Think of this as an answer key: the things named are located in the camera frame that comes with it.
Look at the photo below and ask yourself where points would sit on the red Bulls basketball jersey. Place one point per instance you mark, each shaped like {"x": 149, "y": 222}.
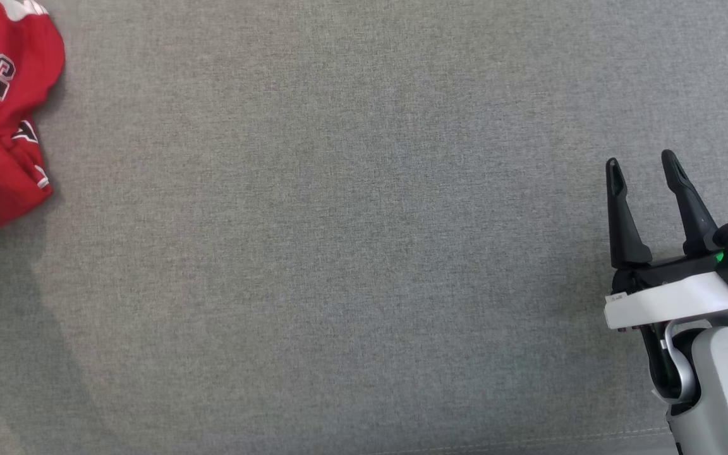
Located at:
{"x": 4, "y": 69}

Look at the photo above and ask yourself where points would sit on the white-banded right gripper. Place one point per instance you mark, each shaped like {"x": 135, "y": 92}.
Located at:
{"x": 673, "y": 297}

